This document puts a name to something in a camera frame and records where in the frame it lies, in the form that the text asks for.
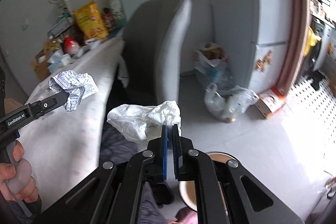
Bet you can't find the white plastic bag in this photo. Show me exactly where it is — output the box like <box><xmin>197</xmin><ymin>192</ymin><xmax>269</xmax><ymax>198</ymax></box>
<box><xmin>107</xmin><ymin>101</ymin><xmax>181</xmax><ymax>144</ymax></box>

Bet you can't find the printed paper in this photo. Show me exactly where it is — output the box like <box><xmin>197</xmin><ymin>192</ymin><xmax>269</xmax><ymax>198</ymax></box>
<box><xmin>49</xmin><ymin>70</ymin><xmax>99</xmax><ymax>112</ymax></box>

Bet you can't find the clear plastic trash bag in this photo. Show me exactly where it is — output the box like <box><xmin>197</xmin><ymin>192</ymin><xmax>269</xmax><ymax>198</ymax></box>
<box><xmin>204</xmin><ymin>83</ymin><xmax>259</xmax><ymax>123</ymax></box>

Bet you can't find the person's left hand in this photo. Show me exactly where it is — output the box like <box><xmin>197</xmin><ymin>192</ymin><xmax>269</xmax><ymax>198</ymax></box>
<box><xmin>0</xmin><ymin>140</ymin><xmax>39</xmax><ymax>204</ymax></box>

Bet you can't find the brown cardboard box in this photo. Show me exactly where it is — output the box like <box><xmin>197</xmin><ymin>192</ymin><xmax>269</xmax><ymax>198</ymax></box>
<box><xmin>30</xmin><ymin>40</ymin><xmax>60</xmax><ymax>81</ymax></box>

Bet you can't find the blue tissue box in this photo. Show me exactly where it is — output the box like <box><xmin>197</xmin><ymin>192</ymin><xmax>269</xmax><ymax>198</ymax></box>
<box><xmin>48</xmin><ymin>52</ymin><xmax>72</xmax><ymax>74</ymax></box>

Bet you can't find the white floral tablecloth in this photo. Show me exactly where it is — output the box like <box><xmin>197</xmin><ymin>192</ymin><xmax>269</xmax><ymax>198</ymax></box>
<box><xmin>19</xmin><ymin>36</ymin><xmax>125</xmax><ymax>210</ymax></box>

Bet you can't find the red white vase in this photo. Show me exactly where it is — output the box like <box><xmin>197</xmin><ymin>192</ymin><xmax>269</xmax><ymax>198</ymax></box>
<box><xmin>64</xmin><ymin>36</ymin><xmax>80</xmax><ymax>55</ymax></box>

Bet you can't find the bag of bottles on floor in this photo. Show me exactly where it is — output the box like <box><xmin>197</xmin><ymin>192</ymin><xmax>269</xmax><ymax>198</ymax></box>
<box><xmin>194</xmin><ymin>42</ymin><xmax>234</xmax><ymax>90</ymax></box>

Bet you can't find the yellow snack bag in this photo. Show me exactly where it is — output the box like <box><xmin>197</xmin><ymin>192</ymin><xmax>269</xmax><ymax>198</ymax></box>
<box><xmin>74</xmin><ymin>1</ymin><xmax>109</xmax><ymax>40</ymax></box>

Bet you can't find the grey chair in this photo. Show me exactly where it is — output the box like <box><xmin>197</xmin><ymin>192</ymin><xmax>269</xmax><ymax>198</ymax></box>
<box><xmin>122</xmin><ymin>0</ymin><xmax>192</xmax><ymax>106</ymax></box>

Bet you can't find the orange white cardboard box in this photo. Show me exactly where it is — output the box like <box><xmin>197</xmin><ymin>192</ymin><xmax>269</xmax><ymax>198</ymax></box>
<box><xmin>255</xmin><ymin>87</ymin><xmax>286</xmax><ymax>119</ymax></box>

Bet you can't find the teal tall box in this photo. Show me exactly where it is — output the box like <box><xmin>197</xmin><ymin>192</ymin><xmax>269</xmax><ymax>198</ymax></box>
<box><xmin>108</xmin><ymin>0</ymin><xmax>127</xmax><ymax>28</ymax></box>

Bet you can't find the white refrigerator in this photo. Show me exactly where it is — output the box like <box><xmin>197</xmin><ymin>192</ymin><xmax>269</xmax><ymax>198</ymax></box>
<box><xmin>248</xmin><ymin>0</ymin><xmax>293</xmax><ymax>93</ymax></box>

